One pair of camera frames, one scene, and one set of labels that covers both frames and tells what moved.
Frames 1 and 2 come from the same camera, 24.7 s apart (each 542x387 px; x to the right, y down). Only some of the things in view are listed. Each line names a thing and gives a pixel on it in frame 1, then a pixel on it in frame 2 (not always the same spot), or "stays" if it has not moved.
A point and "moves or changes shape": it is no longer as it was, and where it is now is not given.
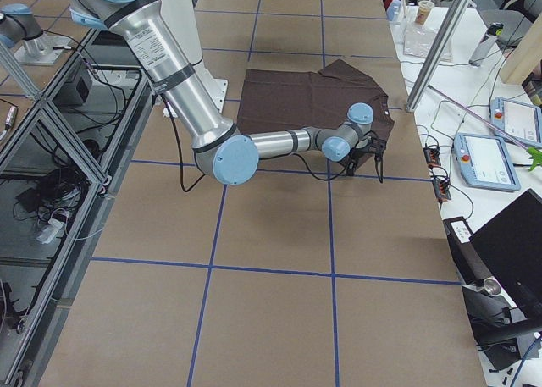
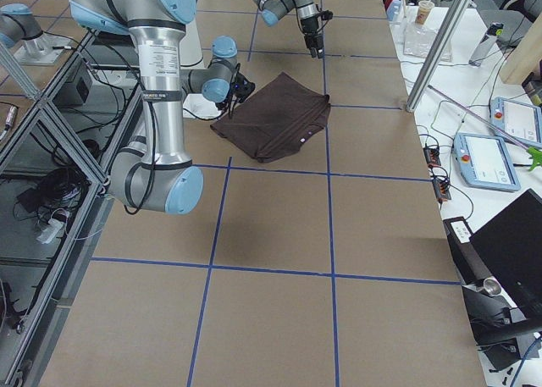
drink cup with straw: x=425 y=8 stays
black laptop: x=511 y=244 stays
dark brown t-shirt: x=275 y=101 moves or changes shape
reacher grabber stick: x=534 y=154 stays
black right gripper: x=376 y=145 -> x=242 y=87
